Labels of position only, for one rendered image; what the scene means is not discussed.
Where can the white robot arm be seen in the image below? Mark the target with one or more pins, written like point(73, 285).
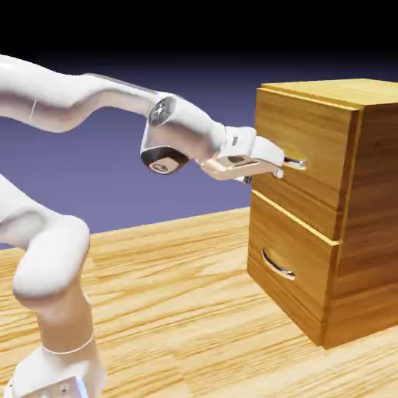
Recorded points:
point(56, 255)

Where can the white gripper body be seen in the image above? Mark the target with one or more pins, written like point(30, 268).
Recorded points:
point(248, 164)

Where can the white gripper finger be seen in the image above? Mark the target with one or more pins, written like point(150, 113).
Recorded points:
point(247, 179)
point(278, 173)

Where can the wooden cabinet door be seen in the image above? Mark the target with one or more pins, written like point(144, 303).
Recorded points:
point(307, 124)
point(298, 248)

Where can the light wood cabinet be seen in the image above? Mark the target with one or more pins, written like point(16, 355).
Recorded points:
point(370, 202)

